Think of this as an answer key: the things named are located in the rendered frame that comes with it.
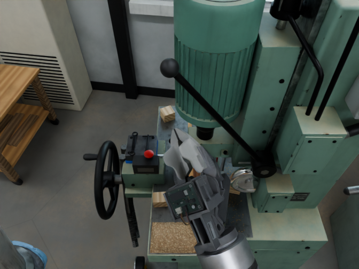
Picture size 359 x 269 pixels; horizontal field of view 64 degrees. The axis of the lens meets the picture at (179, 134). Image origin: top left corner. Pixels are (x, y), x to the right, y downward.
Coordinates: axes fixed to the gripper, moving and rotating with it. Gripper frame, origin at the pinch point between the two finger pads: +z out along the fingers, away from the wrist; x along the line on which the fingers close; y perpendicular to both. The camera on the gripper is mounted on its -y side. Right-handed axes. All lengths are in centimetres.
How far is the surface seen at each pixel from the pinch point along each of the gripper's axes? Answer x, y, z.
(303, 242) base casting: 1, -51, -44
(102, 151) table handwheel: 44, -25, 10
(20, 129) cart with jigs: 159, -77, 64
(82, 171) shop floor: 137, -96, 20
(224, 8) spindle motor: -16.8, -1.3, 16.0
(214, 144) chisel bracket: 8.0, -31.9, -3.4
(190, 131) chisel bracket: 13.3, -31.4, 3.3
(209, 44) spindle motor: -11.1, -4.2, 13.3
